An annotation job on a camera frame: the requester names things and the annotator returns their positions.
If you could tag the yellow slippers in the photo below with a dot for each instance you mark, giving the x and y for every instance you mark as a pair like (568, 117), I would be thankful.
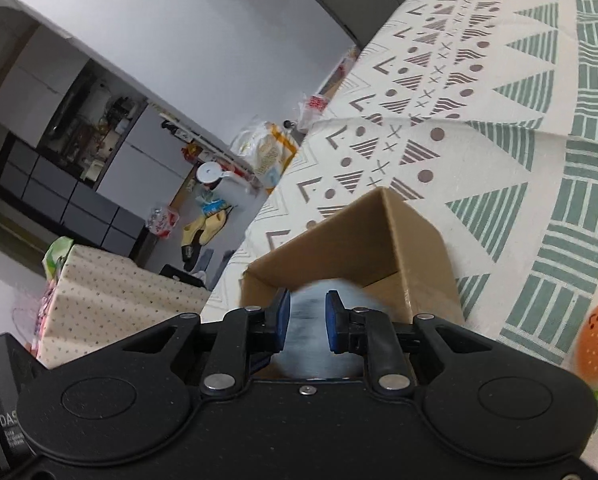
(204, 228)

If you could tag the white electric kettle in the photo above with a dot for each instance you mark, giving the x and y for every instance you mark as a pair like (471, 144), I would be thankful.
(210, 173)

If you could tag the brown cardboard box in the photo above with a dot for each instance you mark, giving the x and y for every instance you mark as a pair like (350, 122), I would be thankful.
(378, 243)

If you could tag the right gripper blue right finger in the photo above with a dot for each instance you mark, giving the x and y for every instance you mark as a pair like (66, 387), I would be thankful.
(337, 320)

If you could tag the yellow white snack bag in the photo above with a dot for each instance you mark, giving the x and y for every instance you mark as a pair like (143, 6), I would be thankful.
(267, 149)

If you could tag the grey pink plush toy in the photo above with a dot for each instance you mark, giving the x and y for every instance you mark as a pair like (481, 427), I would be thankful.
(306, 354)

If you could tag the white red plastic bag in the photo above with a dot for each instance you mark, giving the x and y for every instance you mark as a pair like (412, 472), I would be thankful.
(311, 109)

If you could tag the patterned white blanket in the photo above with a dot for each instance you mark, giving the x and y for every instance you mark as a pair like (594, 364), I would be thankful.
(482, 115)

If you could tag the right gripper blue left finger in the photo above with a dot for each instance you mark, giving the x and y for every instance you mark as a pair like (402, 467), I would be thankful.
(277, 316)

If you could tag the polka dot beige cloth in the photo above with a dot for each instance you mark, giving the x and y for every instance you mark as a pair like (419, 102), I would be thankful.
(96, 298)

